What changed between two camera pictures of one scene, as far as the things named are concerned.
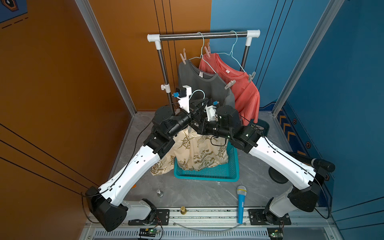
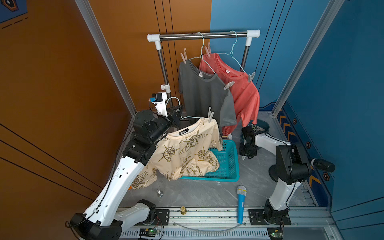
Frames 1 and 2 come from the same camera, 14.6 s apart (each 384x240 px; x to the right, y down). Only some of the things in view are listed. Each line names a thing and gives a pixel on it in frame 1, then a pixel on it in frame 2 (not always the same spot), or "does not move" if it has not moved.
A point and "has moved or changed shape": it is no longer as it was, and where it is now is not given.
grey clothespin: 250,77 does not move
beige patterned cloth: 192,151 has moved or changed shape
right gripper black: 202,128 -> 241,152
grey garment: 205,84 does not move
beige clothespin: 184,58 does not move
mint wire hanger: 198,90 has moved or changed shape
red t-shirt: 247,100 does not move
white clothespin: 230,83 does not move
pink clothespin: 208,50 does not move
